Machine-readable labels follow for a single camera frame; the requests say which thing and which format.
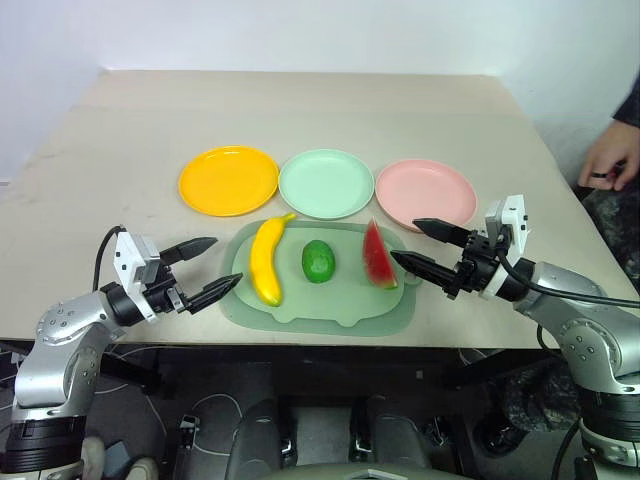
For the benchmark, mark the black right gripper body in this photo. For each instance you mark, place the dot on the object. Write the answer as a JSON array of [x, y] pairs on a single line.
[[475, 265]]

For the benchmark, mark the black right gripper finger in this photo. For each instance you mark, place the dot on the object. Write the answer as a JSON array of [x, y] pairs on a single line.
[[422, 266], [442, 230]]

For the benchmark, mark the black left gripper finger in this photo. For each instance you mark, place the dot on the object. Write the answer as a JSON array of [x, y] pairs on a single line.
[[215, 291], [196, 245]]

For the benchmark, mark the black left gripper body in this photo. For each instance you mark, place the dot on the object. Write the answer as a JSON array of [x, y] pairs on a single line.
[[162, 296]]

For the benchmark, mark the bystander dark sleeve forearm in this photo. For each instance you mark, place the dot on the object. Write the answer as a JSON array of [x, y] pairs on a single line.
[[631, 105]]

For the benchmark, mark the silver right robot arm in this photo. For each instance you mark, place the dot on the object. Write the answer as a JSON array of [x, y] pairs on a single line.
[[590, 340]]

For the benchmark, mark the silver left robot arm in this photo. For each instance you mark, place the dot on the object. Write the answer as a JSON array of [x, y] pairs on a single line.
[[65, 320]]

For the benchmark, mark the pink plate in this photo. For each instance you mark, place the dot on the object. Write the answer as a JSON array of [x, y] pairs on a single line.
[[425, 195]]

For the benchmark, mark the yellow plate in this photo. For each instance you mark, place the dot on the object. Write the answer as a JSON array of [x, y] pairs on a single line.
[[229, 181]]

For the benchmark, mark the light green plate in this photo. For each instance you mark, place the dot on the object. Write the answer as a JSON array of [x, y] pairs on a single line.
[[326, 184]]

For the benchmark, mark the bystander bare hand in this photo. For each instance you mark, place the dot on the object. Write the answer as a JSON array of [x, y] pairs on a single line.
[[615, 147]]

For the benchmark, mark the red watermelon slice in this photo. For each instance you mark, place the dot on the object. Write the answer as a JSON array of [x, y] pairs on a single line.
[[377, 257]]

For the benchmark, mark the yellow banana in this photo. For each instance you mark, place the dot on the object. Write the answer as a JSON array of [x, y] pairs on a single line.
[[262, 260]]

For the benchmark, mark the green lime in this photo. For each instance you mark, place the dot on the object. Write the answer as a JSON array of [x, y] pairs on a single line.
[[318, 262]]

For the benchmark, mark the green silicone placemat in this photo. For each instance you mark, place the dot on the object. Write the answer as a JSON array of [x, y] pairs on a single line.
[[325, 305]]

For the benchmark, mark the camouflage trousers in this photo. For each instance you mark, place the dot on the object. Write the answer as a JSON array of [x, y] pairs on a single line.
[[617, 225]]

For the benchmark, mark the dark grey rounded shape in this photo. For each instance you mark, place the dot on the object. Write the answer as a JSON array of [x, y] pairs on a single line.
[[257, 440]]

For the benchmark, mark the white shoe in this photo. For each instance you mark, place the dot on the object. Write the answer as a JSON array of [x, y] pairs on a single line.
[[142, 470], [94, 457]]

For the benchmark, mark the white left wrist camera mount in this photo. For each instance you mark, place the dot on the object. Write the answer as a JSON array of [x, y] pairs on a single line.
[[125, 255]]

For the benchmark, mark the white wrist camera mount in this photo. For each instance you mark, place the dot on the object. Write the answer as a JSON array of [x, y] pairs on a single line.
[[125, 255], [512, 215]]

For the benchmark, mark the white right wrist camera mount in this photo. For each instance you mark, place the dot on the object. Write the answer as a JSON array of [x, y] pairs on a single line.
[[512, 215]]

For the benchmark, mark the black table frame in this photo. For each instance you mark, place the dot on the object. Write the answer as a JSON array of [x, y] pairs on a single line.
[[135, 374]]

